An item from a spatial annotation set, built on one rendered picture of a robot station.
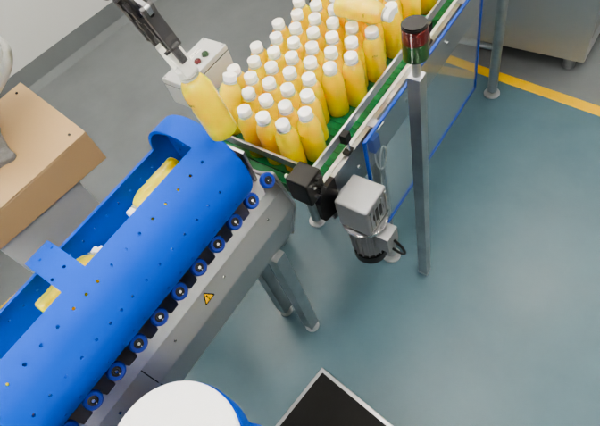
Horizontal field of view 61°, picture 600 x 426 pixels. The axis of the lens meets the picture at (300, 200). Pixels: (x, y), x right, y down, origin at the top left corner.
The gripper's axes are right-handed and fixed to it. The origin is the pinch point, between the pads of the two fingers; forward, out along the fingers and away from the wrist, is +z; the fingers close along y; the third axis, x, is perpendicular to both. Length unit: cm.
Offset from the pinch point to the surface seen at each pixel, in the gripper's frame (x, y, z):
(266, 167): 5, -18, 53
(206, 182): -12.7, 0.0, 26.0
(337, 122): 30, -13, 57
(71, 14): 29, -303, 76
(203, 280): -31, -1, 48
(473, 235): 55, -2, 155
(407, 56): 42, 12, 34
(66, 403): -64, 12, 29
